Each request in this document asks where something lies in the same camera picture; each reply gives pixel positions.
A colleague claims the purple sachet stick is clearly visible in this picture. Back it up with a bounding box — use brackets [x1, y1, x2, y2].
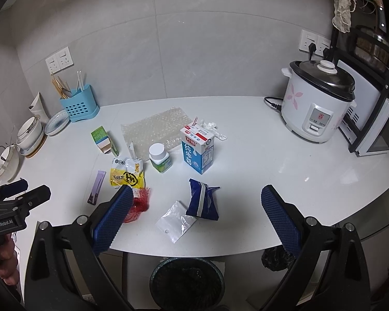
[87, 171, 106, 206]

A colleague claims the red mesh net bag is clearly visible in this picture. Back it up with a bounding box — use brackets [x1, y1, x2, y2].
[123, 187, 150, 223]

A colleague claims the yellow snack wrapper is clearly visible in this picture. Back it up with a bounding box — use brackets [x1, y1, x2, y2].
[109, 157, 145, 189]

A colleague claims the white plastic zip bag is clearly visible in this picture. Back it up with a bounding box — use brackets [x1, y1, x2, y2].
[156, 201, 197, 244]

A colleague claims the dark blue foil pouch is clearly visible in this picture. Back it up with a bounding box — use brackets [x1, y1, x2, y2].
[186, 178, 219, 221]

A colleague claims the white green pill bottle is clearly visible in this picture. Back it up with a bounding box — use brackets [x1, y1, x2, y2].
[149, 143, 172, 173]

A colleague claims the green white small box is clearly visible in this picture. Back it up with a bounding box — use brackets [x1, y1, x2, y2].
[91, 126, 119, 157]

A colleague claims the blue white milk carton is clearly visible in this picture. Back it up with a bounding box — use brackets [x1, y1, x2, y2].
[180, 124, 215, 174]

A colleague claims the white tissue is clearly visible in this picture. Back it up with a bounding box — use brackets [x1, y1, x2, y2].
[199, 119, 227, 141]

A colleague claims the bubble wrap sheet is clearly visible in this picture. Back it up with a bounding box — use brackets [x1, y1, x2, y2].
[121, 108, 193, 161]

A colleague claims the dark green trash basket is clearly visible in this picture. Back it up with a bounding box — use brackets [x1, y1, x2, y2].
[149, 258, 225, 310]

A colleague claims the person's left hand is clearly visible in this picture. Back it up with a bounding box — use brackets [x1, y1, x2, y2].
[0, 234, 19, 286]

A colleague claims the black plastic bag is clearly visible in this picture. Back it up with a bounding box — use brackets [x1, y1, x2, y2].
[261, 245, 295, 272]

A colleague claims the glass pot lid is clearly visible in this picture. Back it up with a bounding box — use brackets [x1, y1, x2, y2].
[0, 144, 19, 182]

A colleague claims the white bowl with lid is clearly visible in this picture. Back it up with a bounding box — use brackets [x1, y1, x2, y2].
[17, 116, 46, 158]

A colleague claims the blue rimmed plate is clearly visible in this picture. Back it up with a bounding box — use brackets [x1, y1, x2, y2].
[44, 110, 70, 136]

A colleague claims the white ceramic jug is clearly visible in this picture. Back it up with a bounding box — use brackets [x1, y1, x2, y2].
[29, 93, 50, 124]

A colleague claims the white rice cooker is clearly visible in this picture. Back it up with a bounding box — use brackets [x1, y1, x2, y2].
[281, 60, 356, 143]

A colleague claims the white microwave oven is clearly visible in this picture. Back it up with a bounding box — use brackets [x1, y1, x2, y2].
[338, 60, 389, 157]

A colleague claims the blue utensil holder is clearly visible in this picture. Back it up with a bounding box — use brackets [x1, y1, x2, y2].
[59, 84, 100, 122]

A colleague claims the hanging white cloth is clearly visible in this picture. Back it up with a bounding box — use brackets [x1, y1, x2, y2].
[332, 0, 356, 33]

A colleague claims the black power cable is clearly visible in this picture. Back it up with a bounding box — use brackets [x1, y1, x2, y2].
[263, 96, 285, 111]

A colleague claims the left wall socket plate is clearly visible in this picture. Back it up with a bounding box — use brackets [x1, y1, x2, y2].
[45, 47, 74, 75]

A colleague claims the wall socket plate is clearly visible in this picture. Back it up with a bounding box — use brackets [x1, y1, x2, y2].
[45, 47, 74, 75]
[298, 30, 330, 57]

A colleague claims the right wall socket plate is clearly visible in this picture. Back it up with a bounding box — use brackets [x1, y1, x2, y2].
[298, 30, 330, 57]

